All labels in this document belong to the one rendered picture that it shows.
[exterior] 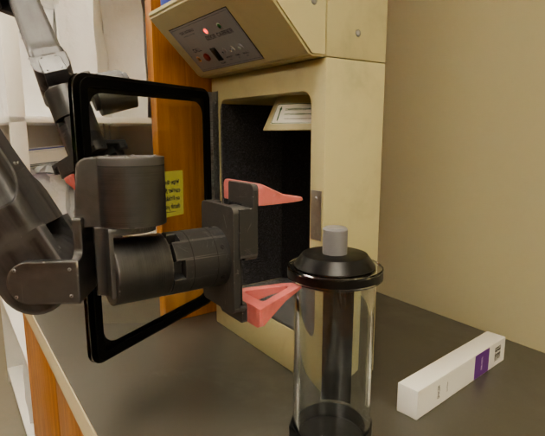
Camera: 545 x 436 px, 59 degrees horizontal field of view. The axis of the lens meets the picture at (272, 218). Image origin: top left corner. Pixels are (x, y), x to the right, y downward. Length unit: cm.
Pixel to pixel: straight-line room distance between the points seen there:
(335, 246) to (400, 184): 62
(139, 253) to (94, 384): 42
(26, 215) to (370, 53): 49
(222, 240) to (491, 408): 48
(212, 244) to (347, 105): 32
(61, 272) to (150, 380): 41
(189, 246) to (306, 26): 33
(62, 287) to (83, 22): 149
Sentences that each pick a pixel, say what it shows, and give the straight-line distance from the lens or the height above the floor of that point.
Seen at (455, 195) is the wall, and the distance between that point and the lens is 105.
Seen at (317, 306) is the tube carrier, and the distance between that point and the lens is 52.
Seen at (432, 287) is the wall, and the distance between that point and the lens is 111.
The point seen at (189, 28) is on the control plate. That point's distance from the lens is 81.
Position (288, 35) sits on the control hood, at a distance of 64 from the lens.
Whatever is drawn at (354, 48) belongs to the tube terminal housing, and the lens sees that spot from 69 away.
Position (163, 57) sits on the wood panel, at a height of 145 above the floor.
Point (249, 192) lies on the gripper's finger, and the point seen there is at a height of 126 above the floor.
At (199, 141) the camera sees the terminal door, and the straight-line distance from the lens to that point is 87.
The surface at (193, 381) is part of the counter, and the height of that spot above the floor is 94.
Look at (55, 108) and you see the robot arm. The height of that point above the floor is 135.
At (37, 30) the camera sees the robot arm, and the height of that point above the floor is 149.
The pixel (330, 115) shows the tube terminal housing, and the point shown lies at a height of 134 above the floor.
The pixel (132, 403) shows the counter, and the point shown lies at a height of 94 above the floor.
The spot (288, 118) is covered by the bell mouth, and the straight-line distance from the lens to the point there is 75.
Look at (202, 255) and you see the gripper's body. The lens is 43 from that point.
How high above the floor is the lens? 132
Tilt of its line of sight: 10 degrees down
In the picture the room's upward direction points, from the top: straight up
